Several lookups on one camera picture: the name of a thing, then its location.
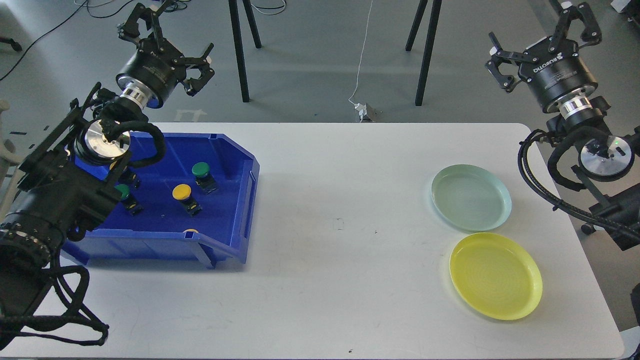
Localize yellow plate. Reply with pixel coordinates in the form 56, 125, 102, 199
448, 232, 544, 321

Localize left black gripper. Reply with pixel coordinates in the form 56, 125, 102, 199
115, 2, 216, 110

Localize black floor cables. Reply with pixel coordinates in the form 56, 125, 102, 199
0, 0, 191, 82

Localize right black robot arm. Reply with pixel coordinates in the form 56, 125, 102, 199
485, 0, 640, 251

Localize blue plastic bin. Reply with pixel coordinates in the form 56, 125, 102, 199
61, 133, 260, 269

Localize light green plate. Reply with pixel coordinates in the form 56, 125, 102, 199
428, 164, 513, 233

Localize green push button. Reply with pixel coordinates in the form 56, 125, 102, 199
114, 183, 144, 216
190, 161, 219, 194

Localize white cable with plug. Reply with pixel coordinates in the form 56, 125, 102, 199
348, 0, 382, 123

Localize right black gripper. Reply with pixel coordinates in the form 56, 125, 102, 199
485, 2, 603, 112

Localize right black tripod legs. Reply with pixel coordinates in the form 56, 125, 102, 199
405, 0, 442, 107

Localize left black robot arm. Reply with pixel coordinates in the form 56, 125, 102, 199
0, 0, 215, 348

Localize green push button in bin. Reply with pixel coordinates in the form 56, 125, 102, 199
190, 161, 219, 194

